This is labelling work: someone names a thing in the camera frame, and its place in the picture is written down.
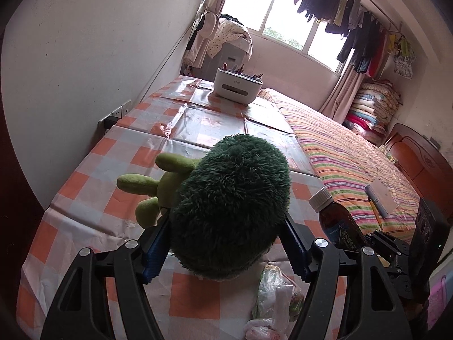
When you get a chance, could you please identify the bed with striped sheet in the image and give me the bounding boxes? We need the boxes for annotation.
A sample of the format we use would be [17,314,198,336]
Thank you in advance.
[258,88,425,245]

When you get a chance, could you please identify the orange checkered tablecloth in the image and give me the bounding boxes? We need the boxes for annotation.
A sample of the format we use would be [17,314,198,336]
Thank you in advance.
[16,74,347,340]

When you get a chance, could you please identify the dark plastic bottle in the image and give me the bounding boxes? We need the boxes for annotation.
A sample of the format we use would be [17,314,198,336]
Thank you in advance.
[308,187,370,252]

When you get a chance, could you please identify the wall power socket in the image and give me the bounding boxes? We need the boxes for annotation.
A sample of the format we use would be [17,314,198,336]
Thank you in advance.
[98,100,132,130]

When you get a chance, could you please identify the window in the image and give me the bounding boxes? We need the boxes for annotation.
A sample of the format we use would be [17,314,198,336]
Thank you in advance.
[226,0,351,73]

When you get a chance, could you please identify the green plush toy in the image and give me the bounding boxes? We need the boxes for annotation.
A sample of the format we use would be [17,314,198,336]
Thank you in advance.
[117,134,292,280]

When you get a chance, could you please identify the pink cloth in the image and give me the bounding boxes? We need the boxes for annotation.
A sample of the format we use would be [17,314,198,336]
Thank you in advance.
[426,274,449,330]

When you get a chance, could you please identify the grey and white notebook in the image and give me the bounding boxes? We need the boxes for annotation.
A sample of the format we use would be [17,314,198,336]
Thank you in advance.
[364,179,399,219]

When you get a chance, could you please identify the row of hanging clothes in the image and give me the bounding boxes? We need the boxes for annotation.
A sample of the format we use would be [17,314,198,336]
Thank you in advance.
[283,0,393,78]

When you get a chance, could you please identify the floral pillow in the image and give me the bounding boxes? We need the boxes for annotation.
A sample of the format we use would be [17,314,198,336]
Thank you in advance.
[380,143,399,165]

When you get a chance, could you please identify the stack of folded quilts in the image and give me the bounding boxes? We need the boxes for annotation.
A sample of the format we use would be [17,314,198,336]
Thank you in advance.
[343,81,403,144]

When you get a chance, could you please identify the polka-dot cloth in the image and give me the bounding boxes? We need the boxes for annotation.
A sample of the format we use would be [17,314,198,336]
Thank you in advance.
[207,16,253,61]

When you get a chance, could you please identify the grey appliance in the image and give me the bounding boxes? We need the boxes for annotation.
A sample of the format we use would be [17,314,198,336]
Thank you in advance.
[202,41,248,75]

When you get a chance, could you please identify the brown wooden headboard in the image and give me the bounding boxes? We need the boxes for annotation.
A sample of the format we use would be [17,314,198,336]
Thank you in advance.
[384,123,453,227]

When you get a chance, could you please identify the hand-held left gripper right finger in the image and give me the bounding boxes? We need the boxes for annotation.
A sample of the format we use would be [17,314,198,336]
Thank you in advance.
[281,212,413,340]

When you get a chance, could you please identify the white utensil holder box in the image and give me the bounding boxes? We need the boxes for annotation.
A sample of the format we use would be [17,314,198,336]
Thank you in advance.
[213,64,265,106]

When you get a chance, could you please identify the beige hanging clothing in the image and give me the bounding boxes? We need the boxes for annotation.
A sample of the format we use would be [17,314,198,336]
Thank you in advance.
[184,10,220,75]

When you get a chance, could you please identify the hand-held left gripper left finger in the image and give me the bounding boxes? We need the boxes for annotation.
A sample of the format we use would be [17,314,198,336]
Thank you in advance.
[40,216,170,340]

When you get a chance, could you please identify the floral hanging shorts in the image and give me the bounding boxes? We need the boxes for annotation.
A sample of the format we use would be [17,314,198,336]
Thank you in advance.
[393,35,416,78]

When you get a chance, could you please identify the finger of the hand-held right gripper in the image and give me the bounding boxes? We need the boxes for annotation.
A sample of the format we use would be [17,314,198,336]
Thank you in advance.
[364,230,413,256]
[384,267,413,301]

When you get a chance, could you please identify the clear plastic bag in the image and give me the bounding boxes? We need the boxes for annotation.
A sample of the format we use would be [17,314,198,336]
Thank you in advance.
[251,264,305,328]

